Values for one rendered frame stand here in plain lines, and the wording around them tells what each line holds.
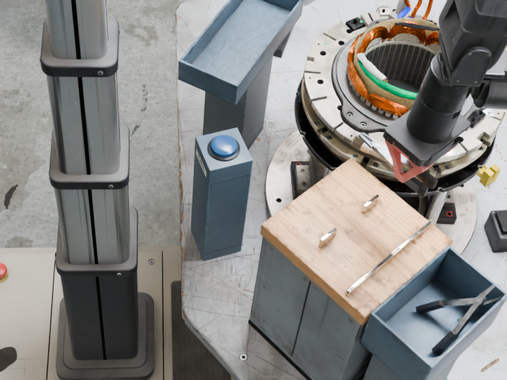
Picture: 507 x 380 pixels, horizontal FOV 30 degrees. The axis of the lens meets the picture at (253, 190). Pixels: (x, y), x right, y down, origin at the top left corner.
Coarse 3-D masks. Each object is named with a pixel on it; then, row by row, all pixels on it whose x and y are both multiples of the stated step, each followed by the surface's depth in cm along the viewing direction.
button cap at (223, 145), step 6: (216, 138) 145; (222, 138) 145; (228, 138) 145; (216, 144) 144; (222, 144) 145; (228, 144) 145; (234, 144) 145; (216, 150) 144; (222, 150) 144; (228, 150) 144; (234, 150) 144; (222, 156) 144; (228, 156) 144
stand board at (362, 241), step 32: (352, 160) 142; (320, 192) 138; (352, 192) 138; (384, 192) 139; (288, 224) 134; (320, 224) 135; (352, 224) 135; (384, 224) 135; (416, 224) 136; (288, 256) 133; (320, 256) 131; (352, 256) 132; (384, 256) 132; (416, 256) 132; (384, 288) 129
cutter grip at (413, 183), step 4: (404, 172) 125; (408, 180) 125; (412, 180) 124; (416, 180) 124; (408, 184) 125; (412, 184) 125; (416, 184) 124; (420, 184) 124; (424, 184) 124; (412, 188) 125; (416, 188) 125; (420, 188) 124; (424, 188) 124; (428, 188) 124; (416, 192) 125; (420, 192) 125; (424, 192) 124; (424, 196) 125
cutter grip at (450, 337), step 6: (444, 336) 131; (450, 336) 130; (456, 336) 131; (438, 342) 131; (444, 342) 131; (450, 342) 131; (432, 348) 131; (438, 348) 131; (444, 348) 132; (438, 354) 132
